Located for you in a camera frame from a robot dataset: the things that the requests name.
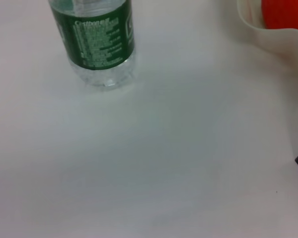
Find clear green-label water bottle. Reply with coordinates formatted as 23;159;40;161
48;0;137;88

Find pale green wavy fruit plate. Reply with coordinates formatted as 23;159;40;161
236;0;298;60

